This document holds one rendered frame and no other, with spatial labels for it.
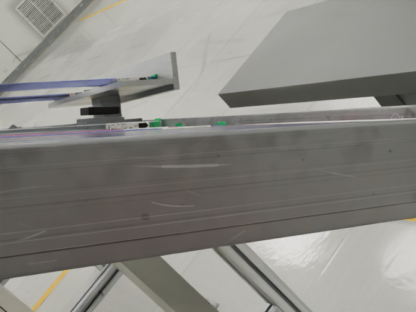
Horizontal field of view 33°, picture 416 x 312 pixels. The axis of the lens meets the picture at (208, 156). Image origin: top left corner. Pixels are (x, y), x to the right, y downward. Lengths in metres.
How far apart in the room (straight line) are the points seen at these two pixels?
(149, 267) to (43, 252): 1.00
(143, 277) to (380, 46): 0.60
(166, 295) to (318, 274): 0.57
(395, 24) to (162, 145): 0.79
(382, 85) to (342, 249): 0.87
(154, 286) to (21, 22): 7.56
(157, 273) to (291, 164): 0.97
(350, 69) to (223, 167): 0.72
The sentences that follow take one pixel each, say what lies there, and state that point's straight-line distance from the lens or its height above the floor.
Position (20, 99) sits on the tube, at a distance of 1.39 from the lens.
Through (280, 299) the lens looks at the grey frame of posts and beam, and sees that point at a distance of 1.28.
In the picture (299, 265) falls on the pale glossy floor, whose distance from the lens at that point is 1.90.
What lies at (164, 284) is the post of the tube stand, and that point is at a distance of 1.36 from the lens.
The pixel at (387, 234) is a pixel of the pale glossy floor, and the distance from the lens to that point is 1.78.
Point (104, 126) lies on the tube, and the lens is 0.99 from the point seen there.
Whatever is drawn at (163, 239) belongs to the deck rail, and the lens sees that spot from 0.36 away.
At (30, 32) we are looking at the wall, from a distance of 8.80.
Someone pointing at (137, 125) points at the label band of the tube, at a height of 0.76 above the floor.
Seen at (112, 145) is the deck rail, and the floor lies 0.94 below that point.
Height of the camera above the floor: 1.04
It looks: 22 degrees down
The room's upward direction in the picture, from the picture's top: 43 degrees counter-clockwise
